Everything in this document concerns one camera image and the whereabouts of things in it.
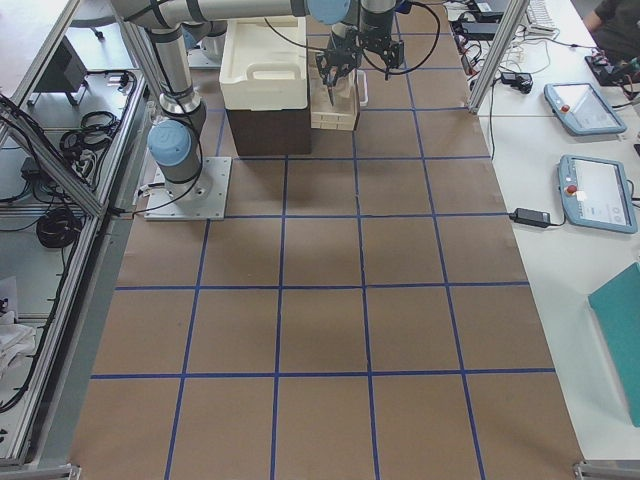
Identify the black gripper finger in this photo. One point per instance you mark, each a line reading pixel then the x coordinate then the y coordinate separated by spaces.
pixel 326 77
pixel 393 58
pixel 342 73

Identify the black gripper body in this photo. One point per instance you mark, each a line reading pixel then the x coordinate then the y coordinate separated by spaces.
pixel 375 25
pixel 341 46

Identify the grey orange scissors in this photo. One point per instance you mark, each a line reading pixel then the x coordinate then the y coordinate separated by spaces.
pixel 332 92

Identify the wooden drawer with white handle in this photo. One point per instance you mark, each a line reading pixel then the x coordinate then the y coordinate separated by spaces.
pixel 350 98

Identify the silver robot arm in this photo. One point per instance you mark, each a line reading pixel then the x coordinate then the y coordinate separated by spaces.
pixel 175 142
pixel 356 27

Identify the dark wooden drawer cabinet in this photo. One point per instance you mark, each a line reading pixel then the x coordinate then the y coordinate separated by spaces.
pixel 268 133

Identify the white foam tray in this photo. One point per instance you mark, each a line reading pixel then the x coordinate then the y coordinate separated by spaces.
pixel 264 64

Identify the far teach pendant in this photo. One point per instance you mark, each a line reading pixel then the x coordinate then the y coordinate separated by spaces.
pixel 582 110

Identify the teach pendant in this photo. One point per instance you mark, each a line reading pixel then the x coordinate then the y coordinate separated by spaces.
pixel 582 110
pixel 594 193

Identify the black power adapter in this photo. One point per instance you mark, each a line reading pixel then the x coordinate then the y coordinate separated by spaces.
pixel 534 218

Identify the near teach pendant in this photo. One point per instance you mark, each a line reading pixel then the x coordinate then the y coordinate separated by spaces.
pixel 594 193

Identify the teal folder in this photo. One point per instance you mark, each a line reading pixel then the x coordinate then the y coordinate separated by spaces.
pixel 616 305

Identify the aluminium frame post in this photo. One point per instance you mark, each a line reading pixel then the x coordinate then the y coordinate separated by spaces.
pixel 502 39

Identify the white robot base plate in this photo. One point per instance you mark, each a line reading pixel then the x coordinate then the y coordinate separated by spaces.
pixel 205 200

